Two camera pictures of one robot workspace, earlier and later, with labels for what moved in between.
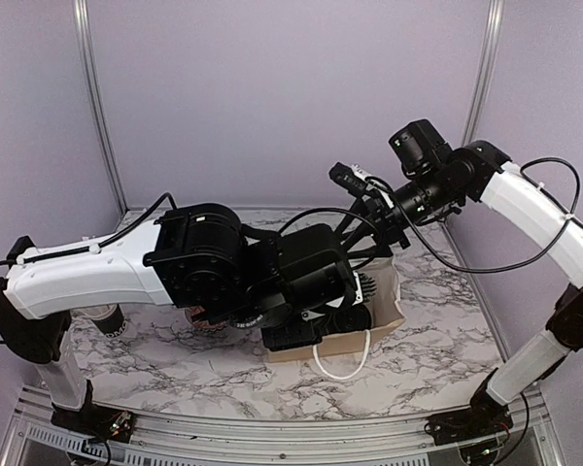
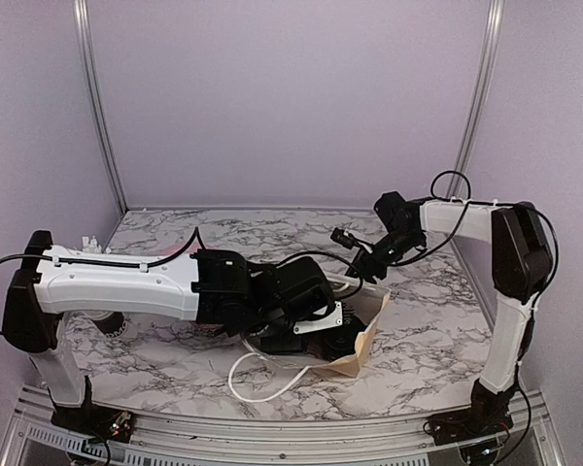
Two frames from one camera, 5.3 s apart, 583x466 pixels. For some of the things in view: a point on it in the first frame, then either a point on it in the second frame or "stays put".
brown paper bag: (385, 310) → (367, 302)
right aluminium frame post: (485, 69) stays put
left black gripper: (299, 338) stays put
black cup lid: (357, 317) → (332, 343)
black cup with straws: (113, 324) stays put
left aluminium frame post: (81, 9) stays put
